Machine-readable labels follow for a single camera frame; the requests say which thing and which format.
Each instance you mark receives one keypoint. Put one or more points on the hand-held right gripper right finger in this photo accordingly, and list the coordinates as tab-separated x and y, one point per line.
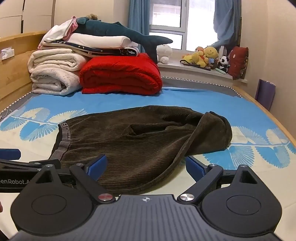
193	167

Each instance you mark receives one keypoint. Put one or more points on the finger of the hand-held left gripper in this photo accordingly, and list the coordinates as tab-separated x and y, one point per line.
10	154
23	165

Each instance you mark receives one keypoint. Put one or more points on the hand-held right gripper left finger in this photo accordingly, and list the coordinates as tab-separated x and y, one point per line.
98	164

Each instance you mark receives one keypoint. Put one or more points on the blue patterned bed sheet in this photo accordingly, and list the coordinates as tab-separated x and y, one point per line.
161	98

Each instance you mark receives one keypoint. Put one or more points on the red folded blanket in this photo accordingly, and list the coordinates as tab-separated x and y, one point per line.
120	74

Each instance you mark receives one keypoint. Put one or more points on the white folded quilt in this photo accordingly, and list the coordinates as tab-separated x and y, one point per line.
53	69

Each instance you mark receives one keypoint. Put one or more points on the windowsill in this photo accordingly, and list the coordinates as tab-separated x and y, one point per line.
185	71

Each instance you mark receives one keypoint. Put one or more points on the tissue pack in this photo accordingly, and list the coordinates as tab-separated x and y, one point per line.
7	53

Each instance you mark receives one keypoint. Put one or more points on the panda plush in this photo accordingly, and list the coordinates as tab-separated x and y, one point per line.
223	63

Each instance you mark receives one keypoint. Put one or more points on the small yellow plush toy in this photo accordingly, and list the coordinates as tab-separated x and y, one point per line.
196	59

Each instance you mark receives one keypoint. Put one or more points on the navy star-trimmed folded blanket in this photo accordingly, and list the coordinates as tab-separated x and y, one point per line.
104	51

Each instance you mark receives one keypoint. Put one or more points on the red patterned cushion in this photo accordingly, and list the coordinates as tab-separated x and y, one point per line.
238	61

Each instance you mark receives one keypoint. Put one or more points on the white plush toy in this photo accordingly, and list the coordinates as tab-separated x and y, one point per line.
164	53

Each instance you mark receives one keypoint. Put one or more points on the orange plush toy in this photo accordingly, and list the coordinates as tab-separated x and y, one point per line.
199	49

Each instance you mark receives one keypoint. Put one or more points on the white pillow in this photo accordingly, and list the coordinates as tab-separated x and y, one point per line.
97	40

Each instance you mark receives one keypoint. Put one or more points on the white and pink folded cloth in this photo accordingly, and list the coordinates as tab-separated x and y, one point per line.
59	30

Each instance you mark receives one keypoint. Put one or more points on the blue shark plush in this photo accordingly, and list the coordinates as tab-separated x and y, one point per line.
111	29

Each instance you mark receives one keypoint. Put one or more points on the cream wardrobe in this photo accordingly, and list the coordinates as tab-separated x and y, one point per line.
27	16

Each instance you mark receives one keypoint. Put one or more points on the blue curtain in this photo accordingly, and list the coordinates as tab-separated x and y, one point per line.
137	18
225	23

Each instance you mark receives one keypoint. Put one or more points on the brown teddy plush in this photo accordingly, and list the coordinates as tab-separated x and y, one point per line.
92	16

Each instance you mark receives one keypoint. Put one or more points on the window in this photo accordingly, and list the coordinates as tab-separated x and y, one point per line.
166	16

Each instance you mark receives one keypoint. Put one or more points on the wooden bed frame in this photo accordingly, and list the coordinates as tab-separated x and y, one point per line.
16	78

